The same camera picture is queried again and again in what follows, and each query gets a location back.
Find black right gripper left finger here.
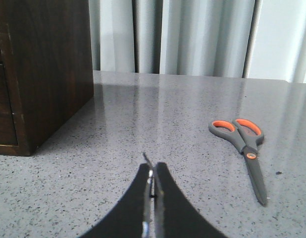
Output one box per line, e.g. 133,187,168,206
81,153,153,238

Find dark wooden drawer cabinet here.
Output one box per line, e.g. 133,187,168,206
0,0,94,156

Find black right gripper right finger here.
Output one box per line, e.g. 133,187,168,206
154,162,225,238

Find grey orange scissors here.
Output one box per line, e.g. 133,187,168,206
208,119,267,206

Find white pleated curtain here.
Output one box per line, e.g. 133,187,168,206
89,0,306,83

